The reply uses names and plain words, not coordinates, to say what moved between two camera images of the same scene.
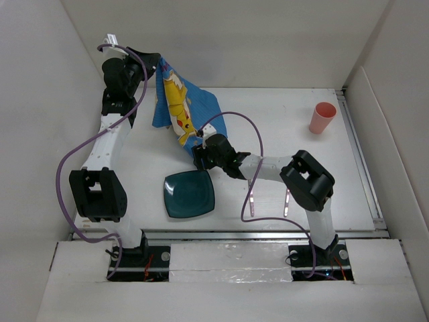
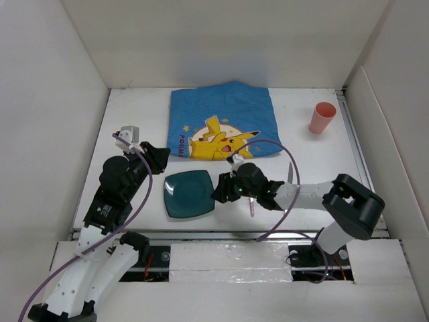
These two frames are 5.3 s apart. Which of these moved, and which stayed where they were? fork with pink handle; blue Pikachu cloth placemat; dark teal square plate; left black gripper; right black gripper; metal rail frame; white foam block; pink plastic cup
Moved: right black gripper; left black gripper; blue Pikachu cloth placemat
Stayed: metal rail frame; pink plastic cup; dark teal square plate; white foam block; fork with pink handle
